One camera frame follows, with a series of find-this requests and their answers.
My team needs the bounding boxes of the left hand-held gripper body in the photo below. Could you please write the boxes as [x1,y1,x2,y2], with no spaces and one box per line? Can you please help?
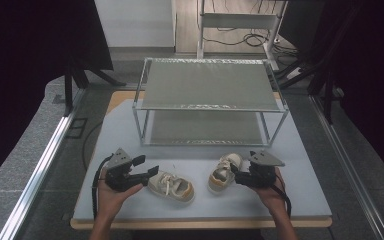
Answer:
[104,147,149,193]

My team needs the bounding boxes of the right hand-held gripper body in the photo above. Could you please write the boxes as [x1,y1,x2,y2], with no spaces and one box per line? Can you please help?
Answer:
[234,149,286,189]

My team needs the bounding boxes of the small beige child's shoe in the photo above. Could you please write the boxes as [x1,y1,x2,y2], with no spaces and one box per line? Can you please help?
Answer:
[207,152,244,196]
[146,169,196,205]

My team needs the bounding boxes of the two-tier metal shoe rack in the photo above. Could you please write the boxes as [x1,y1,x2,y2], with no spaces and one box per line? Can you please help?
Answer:
[131,57,290,148]

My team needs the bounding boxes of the person's right hand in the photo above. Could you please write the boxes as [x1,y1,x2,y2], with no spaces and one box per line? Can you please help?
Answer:
[251,166,288,215]

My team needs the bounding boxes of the person's left hand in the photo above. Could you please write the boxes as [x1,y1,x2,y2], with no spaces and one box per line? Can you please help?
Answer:
[96,167,145,220]

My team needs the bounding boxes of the pale blue table mat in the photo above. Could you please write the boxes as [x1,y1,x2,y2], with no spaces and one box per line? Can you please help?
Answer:
[73,98,333,222]

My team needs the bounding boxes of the dark floor socket cover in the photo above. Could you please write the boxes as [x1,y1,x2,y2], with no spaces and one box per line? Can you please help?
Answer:
[64,117,89,140]

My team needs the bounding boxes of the wooden table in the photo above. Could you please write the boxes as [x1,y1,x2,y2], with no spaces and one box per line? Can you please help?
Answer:
[69,89,334,231]

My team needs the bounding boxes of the black stand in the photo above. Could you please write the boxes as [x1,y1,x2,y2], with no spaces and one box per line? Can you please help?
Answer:
[275,39,345,125]
[62,57,128,118]

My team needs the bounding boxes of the white cabinet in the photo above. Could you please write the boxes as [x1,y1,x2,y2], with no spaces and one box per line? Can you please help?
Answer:
[93,0,178,50]

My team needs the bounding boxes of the dark curtain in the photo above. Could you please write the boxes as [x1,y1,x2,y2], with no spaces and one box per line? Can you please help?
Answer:
[0,0,115,194]
[278,0,384,189]

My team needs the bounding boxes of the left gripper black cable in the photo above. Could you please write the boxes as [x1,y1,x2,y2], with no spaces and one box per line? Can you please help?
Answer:
[91,154,115,221]

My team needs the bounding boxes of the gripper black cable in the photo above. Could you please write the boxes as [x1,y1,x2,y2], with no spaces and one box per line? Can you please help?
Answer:
[269,172,293,220]
[91,154,115,221]

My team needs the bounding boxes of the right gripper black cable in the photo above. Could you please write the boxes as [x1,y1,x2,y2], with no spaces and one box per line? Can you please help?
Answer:
[269,172,293,220]

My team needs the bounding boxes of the thin black floor cable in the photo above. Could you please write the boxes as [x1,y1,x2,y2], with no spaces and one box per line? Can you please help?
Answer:
[81,121,105,172]

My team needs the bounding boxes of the aluminium rail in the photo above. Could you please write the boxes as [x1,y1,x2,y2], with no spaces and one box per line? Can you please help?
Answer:
[307,94,384,240]
[0,87,86,240]

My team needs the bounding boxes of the black floor cables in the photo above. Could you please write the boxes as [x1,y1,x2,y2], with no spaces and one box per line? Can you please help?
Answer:
[202,27,302,58]

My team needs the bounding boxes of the white metal desk frame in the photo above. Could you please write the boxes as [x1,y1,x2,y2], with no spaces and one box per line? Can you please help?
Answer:
[195,0,290,72]

